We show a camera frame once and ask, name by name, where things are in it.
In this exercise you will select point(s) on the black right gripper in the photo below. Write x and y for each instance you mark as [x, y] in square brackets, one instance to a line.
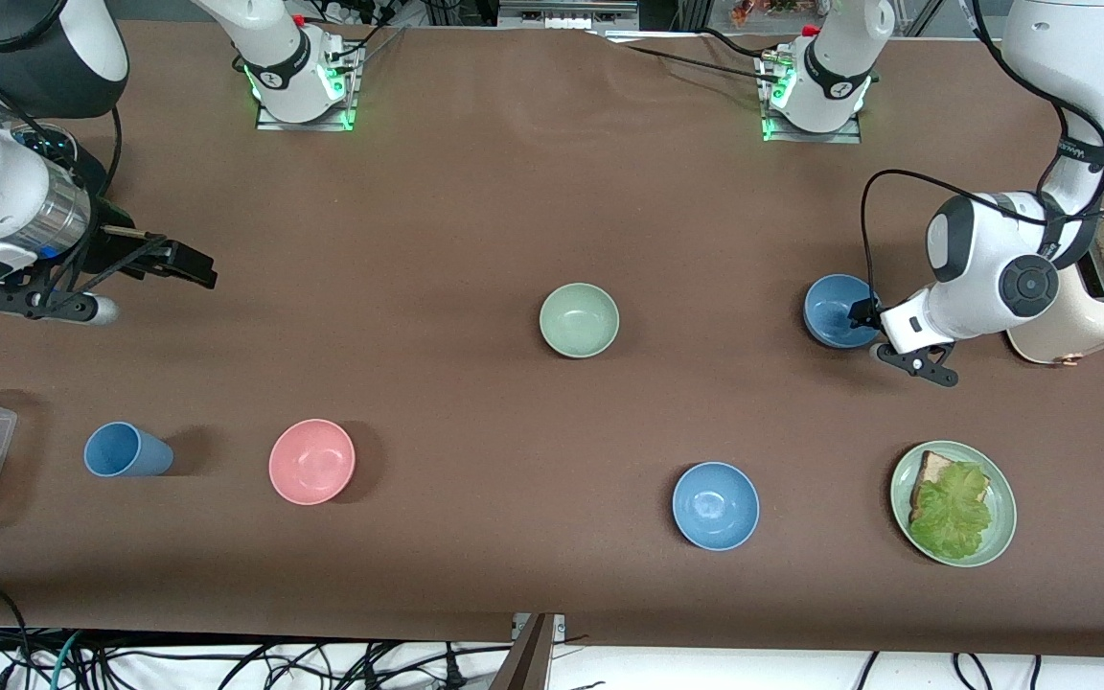
[117, 246]

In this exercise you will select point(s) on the dark wedge post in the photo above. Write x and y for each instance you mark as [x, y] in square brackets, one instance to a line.
[523, 666]

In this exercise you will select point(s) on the green lettuce leaf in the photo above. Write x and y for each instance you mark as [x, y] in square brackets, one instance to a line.
[954, 513]

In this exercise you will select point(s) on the cream toaster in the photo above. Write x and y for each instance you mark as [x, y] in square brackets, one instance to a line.
[1089, 321]

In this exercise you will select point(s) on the light blue bowl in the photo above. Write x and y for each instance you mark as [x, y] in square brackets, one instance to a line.
[715, 505]

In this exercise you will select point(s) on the green plate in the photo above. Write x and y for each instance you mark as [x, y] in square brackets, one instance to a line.
[1002, 517]

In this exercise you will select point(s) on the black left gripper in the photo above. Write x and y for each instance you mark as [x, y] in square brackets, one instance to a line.
[864, 312]

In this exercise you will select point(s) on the green bowl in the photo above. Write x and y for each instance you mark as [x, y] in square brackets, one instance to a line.
[579, 319]

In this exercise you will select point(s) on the blue cup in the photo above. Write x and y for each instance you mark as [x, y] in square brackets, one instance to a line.
[126, 450]

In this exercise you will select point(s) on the bread slice under lettuce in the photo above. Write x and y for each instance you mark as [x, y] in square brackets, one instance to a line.
[931, 471]

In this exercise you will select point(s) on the brown table cover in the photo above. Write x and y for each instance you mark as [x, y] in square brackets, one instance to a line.
[514, 192]

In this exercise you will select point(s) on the metal table bracket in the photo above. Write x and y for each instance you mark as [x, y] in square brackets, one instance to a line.
[557, 625]

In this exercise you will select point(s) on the pink bowl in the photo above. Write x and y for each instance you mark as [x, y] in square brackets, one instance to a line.
[311, 461]

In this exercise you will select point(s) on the silver metal rail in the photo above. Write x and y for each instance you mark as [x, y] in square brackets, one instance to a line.
[566, 13]

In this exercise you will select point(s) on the dark blue bowl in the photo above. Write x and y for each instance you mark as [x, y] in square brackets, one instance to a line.
[828, 311]

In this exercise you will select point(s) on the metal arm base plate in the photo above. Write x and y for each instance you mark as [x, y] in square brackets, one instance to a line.
[849, 134]
[341, 113]

